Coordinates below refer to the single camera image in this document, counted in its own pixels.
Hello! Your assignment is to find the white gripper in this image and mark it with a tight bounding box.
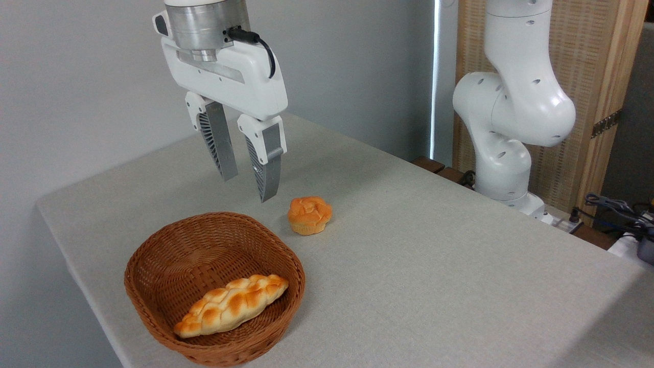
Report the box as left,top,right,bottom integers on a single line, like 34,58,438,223
153,10,289,203

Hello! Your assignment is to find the braided bread loaf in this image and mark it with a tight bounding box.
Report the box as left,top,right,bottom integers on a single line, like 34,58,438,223
174,274,289,339

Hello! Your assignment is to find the round muffin bread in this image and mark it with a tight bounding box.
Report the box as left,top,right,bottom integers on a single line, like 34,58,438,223
287,196,333,236

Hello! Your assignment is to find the brown wicker basket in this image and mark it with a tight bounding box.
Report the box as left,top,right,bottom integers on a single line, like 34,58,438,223
124,212,306,367

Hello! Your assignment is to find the grey tablecloth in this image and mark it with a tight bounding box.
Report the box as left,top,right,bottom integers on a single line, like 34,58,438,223
37,112,654,368

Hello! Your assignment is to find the white power strip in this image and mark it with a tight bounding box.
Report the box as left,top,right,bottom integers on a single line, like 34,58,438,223
548,207,584,234

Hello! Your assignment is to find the metal screen hinge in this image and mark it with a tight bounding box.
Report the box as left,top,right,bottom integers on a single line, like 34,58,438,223
591,109,623,139

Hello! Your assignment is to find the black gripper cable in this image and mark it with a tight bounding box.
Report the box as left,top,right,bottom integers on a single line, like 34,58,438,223
225,27,276,79

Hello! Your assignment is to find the black cable bundle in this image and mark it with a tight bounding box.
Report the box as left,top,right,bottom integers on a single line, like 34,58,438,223
585,193,654,237

